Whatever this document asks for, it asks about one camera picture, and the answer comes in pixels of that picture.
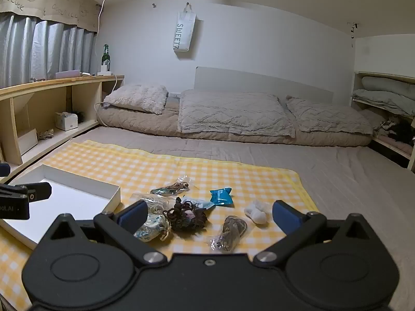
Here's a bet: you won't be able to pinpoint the white medicine sachet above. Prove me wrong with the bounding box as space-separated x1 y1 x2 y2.
181 197 216 212

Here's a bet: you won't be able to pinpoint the white charging cable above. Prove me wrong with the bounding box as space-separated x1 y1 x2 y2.
93 73 118 108

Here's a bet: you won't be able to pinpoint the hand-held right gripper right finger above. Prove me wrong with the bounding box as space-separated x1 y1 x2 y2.
252 200 377 265

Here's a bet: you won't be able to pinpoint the white hanging cable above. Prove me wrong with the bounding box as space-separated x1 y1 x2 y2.
96 0 110 31

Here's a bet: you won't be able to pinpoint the folded grey blankets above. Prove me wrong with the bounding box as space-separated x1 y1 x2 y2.
352 76 415 116

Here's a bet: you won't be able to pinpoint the white tissue box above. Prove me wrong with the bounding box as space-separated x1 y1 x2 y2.
54 112 79 131

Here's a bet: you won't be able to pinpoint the white headboard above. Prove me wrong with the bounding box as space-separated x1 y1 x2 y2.
194 66 334 106

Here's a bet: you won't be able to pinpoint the clear bag of dark hair ties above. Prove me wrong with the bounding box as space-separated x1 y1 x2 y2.
207 215 249 254

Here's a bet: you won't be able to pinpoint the dark clothes pile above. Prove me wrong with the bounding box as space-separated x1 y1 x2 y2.
373 115 415 146

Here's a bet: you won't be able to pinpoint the white wooden bedside shelf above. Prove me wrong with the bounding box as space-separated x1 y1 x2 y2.
349 35 415 172

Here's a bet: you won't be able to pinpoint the fuzzy grey pillow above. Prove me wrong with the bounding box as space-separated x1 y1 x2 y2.
103 83 169 115

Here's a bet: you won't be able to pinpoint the small grey quilted pillow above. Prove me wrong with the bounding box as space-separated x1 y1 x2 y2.
285 95 374 136

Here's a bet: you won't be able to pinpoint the clear bag of brown hair ties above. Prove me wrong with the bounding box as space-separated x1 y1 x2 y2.
149 175 192 197

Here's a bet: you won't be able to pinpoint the pink flat box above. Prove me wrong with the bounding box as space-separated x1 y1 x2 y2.
55 69 80 80

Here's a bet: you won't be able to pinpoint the white cardboard box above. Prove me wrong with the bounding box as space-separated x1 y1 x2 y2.
0 164 121 251

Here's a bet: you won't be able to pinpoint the blue foil packet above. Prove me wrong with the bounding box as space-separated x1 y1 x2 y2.
209 187 234 207

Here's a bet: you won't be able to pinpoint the floral drawstring pouch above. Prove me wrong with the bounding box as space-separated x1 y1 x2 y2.
133 212 171 243

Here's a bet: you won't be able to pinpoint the white cotton wad bag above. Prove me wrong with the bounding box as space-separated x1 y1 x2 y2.
243 200 271 225

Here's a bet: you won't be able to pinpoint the grey curtain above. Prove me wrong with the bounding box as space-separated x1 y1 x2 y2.
0 12 96 89

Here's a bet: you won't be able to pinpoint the large grey quilted pillow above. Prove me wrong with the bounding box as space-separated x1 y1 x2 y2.
178 90 296 138

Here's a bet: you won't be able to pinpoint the clear bag of rubber bands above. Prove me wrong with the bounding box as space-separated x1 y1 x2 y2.
130 193 170 215

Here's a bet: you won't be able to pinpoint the yellow checkered mat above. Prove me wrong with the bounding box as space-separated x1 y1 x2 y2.
0 140 320 311

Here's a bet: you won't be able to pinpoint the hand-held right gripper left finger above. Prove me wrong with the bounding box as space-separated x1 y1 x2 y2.
41 200 167 265

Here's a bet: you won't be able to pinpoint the white hanging tote bag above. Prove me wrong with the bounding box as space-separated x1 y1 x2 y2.
172 5 197 53

